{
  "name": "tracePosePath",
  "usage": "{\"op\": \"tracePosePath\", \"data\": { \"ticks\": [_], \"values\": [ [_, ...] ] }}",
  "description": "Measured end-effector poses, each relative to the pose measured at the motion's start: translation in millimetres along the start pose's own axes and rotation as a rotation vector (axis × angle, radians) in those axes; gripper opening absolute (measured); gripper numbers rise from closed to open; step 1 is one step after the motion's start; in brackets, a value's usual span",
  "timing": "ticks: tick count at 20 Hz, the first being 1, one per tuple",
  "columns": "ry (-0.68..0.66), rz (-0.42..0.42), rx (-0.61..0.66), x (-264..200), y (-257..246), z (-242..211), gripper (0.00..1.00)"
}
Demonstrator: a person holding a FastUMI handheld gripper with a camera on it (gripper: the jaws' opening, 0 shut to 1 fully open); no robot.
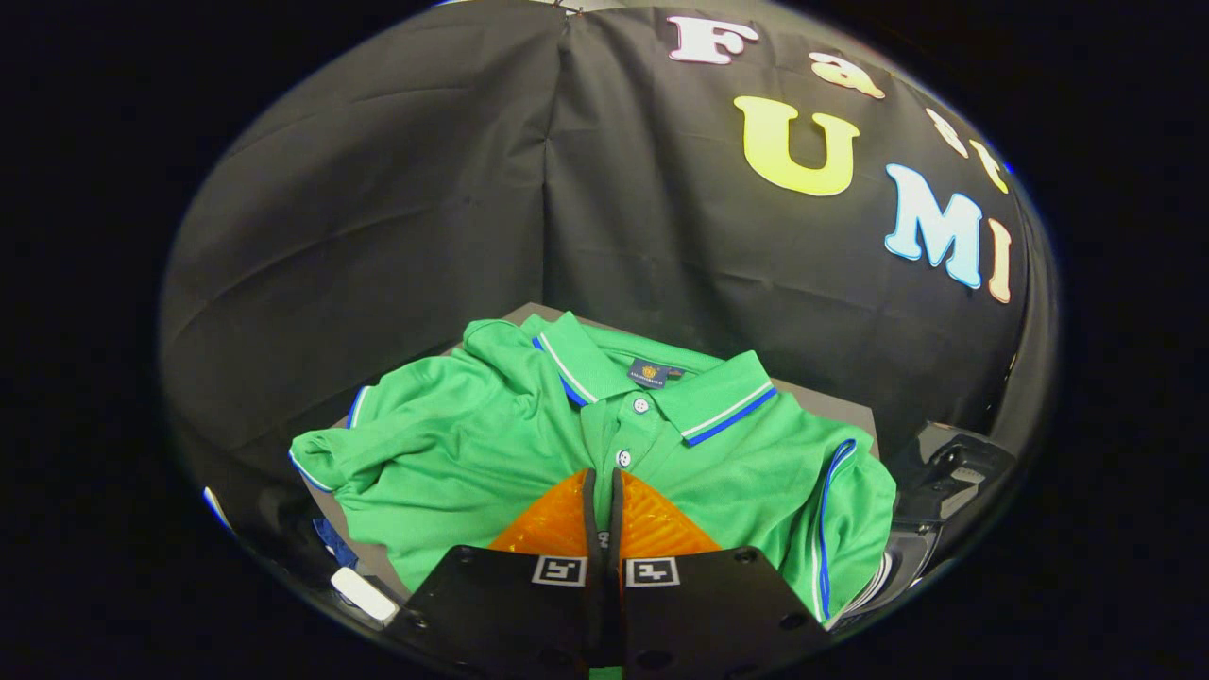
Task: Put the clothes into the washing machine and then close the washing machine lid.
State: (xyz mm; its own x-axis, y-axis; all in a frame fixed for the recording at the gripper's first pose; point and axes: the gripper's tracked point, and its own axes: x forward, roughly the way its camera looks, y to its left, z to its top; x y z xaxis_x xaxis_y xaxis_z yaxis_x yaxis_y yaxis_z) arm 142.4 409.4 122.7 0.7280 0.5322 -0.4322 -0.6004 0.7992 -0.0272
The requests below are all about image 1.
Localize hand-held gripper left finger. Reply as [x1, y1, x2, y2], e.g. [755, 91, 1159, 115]
[383, 467, 606, 680]

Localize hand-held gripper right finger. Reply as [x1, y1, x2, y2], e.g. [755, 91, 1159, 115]
[605, 467, 832, 680]

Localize green polo shirt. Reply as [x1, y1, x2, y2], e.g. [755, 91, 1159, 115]
[288, 312, 897, 624]

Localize dark washing machine lid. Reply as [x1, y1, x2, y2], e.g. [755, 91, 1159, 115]
[888, 421, 1017, 525]

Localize black and grey cabinet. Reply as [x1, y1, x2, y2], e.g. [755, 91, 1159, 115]
[331, 302, 879, 605]

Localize black backdrop cloth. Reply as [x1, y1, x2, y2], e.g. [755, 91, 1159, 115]
[159, 0, 1059, 530]

